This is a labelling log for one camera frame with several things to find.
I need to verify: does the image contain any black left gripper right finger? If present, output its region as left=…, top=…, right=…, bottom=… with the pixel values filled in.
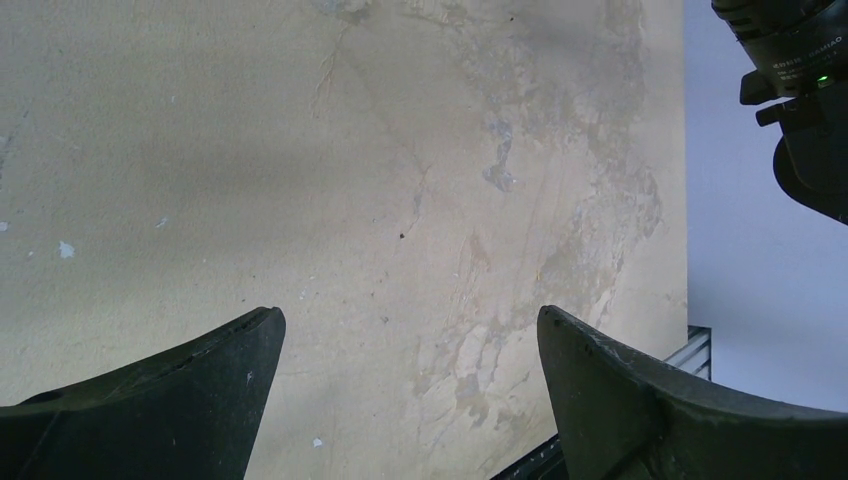
left=537, top=306, right=847, bottom=479

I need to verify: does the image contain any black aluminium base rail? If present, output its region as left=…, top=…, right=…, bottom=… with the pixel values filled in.
left=493, top=326, right=712, bottom=480

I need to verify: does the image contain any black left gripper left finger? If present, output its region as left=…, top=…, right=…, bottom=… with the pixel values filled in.
left=1, top=307, right=286, bottom=479

